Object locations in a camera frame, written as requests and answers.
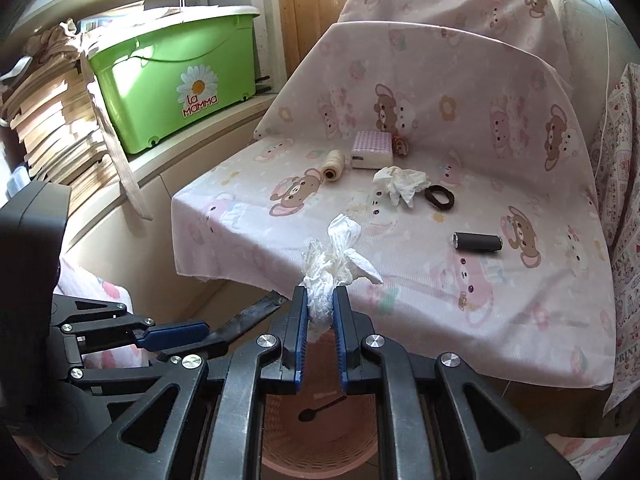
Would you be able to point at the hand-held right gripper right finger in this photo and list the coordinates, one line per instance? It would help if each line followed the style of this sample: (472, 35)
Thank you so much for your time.
(342, 330)

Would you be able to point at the beige thread spool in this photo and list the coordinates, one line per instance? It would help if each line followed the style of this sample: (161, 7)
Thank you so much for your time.
(333, 166)

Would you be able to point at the pink plastic basket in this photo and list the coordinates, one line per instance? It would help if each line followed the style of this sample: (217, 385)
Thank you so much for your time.
(320, 445)

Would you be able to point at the red candy wrapper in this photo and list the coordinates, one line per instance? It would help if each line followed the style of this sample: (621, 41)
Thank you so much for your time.
(400, 146)

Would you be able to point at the green plastic storage box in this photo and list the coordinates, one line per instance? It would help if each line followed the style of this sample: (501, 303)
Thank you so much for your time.
(150, 90)

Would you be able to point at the floral print cloth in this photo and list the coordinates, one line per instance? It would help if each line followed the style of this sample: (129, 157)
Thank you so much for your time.
(620, 210)

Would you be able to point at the black spoon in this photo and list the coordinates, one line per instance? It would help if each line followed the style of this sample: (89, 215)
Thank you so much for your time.
(306, 415)

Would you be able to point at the black cylinder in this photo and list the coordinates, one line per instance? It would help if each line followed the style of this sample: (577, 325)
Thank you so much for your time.
(477, 241)

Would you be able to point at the stack of books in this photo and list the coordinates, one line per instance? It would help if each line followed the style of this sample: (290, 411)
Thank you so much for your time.
(55, 125)

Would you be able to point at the beige fabric strip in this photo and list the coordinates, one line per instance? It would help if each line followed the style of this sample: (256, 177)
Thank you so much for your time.
(107, 125)

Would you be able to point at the pink printed blanket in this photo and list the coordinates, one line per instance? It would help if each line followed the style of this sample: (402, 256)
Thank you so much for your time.
(100, 285)

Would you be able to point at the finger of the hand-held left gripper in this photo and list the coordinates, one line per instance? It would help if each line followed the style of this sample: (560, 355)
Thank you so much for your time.
(200, 347)
(175, 332)

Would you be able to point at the white tissue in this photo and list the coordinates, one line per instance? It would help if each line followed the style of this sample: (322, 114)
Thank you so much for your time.
(330, 270)
(400, 182)

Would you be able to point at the pink dotted box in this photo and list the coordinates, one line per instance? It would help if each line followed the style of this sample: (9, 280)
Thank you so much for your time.
(372, 147)

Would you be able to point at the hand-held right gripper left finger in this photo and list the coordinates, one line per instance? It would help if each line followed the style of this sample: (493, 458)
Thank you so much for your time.
(300, 330)

